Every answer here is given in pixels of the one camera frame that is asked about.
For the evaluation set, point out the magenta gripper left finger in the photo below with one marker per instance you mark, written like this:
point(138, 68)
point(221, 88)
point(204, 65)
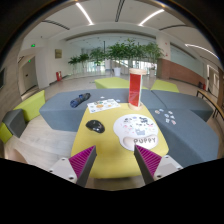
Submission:
point(76, 169)

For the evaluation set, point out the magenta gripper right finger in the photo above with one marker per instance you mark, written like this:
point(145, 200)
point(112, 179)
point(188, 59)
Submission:
point(154, 167)

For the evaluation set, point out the black computer mouse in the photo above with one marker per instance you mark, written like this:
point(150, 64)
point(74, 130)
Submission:
point(95, 125)

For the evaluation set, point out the yellow-green table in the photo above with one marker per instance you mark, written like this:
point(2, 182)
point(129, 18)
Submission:
point(112, 160)

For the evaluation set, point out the white round puppy mousepad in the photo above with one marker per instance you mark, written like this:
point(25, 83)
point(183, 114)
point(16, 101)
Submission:
point(136, 129)

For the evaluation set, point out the small stickers on sofa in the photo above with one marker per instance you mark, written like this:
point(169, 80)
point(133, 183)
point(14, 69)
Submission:
point(165, 115)

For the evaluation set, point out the grey modular sofa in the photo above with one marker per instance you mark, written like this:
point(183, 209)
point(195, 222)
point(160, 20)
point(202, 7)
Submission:
point(180, 118)

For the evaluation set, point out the folded dark blue umbrella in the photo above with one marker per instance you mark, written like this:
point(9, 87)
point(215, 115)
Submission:
point(81, 98)

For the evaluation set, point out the colourful sticker sheet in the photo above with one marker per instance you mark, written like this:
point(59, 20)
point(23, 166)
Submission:
point(102, 105)

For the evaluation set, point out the lime green left bench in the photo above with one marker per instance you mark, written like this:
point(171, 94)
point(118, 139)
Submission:
point(30, 107)

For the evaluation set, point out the lime green right ottoman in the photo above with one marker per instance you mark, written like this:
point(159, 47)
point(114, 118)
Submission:
point(164, 86)

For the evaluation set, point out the lime green ottoman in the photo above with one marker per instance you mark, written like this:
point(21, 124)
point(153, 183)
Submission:
point(111, 83)
point(164, 86)

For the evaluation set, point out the grey cushion on bench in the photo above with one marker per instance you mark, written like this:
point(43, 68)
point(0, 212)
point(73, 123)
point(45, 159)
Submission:
point(15, 122)

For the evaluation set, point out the lime green far ottoman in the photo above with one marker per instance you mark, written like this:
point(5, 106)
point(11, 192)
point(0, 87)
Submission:
point(111, 83)

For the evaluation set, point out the wooden chair at right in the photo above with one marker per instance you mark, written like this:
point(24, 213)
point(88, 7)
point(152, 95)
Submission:
point(217, 109)

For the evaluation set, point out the red fire extinguisher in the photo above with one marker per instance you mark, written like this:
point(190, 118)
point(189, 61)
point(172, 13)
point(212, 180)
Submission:
point(59, 76)

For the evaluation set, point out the large potted plant white pot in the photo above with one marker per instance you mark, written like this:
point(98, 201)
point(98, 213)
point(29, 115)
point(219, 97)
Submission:
point(117, 52)

